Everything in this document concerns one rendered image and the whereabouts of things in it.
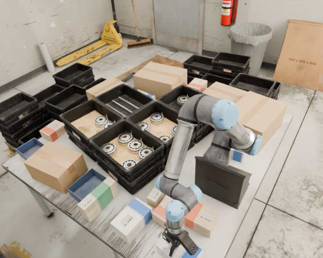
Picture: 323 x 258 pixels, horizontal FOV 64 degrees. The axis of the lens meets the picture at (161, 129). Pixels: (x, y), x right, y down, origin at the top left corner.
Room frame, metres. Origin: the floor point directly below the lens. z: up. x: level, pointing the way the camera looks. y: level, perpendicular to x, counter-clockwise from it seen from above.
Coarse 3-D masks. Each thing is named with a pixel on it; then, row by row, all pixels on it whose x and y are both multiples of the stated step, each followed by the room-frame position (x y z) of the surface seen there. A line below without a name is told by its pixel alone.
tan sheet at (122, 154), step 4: (112, 140) 1.32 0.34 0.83; (116, 140) 1.32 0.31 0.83; (116, 144) 1.27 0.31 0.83; (116, 148) 1.24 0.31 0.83; (120, 148) 1.23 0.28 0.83; (124, 148) 1.23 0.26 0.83; (116, 152) 1.20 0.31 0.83; (120, 152) 1.20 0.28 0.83; (124, 152) 1.20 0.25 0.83; (128, 152) 1.19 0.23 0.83; (112, 156) 1.17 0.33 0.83; (116, 156) 1.16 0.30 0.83; (120, 156) 1.16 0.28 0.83; (124, 156) 1.16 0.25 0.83; (128, 156) 1.16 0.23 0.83; (132, 156) 1.15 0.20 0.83; (136, 156) 1.15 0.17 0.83; (116, 160) 1.13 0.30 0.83; (120, 160) 1.12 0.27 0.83; (124, 160) 1.12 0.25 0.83; (136, 160) 1.11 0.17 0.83; (140, 160) 1.11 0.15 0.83
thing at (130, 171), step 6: (126, 120) 1.40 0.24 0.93; (114, 126) 1.35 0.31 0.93; (102, 132) 1.30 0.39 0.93; (144, 132) 1.27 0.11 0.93; (162, 144) 1.13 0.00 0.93; (102, 150) 1.12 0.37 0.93; (156, 150) 1.09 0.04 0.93; (108, 156) 1.07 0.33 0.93; (150, 156) 1.05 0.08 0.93; (114, 162) 1.02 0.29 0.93; (138, 162) 1.00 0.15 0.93; (144, 162) 1.01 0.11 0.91; (120, 168) 0.98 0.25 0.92; (132, 168) 0.96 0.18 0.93; (126, 174) 0.94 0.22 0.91
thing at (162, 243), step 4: (164, 236) 0.62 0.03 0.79; (160, 240) 0.61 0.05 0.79; (164, 240) 0.61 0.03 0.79; (156, 244) 0.59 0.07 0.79; (160, 244) 0.59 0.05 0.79; (164, 244) 0.59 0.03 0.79; (168, 244) 0.58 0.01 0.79; (180, 244) 0.58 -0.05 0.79; (156, 248) 0.59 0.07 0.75; (160, 248) 0.57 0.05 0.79; (176, 248) 0.56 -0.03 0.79; (180, 248) 0.56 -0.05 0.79; (184, 248) 0.56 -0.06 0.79; (200, 248) 0.55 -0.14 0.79; (160, 252) 0.57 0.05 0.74; (164, 252) 0.55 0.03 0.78; (176, 252) 0.54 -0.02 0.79; (180, 252) 0.54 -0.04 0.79; (184, 252) 0.54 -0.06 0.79; (196, 252) 0.53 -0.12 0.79; (200, 252) 0.53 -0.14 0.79; (164, 256) 0.55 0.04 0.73; (176, 256) 0.52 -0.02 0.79; (180, 256) 0.52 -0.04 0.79; (184, 256) 0.52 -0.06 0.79; (188, 256) 0.52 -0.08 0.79; (192, 256) 0.52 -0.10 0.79; (196, 256) 0.52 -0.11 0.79; (200, 256) 0.52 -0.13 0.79
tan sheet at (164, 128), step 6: (144, 120) 1.51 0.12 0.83; (168, 120) 1.49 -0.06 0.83; (150, 126) 1.44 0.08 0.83; (156, 126) 1.43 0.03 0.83; (162, 126) 1.43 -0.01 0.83; (168, 126) 1.42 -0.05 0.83; (150, 132) 1.37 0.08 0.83; (156, 132) 1.37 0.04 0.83; (162, 132) 1.36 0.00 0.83; (168, 132) 1.36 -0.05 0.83
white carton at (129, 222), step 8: (136, 200) 0.85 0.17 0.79; (128, 208) 0.80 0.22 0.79; (136, 208) 0.79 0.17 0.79; (144, 208) 0.79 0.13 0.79; (120, 216) 0.76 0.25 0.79; (128, 216) 0.75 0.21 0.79; (136, 216) 0.75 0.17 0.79; (144, 216) 0.74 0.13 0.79; (112, 224) 0.71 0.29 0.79; (120, 224) 0.71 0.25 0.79; (128, 224) 0.71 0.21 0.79; (136, 224) 0.70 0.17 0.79; (144, 224) 0.74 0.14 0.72; (120, 232) 0.67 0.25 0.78; (128, 232) 0.66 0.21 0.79; (136, 232) 0.69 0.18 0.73; (128, 240) 0.65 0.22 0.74
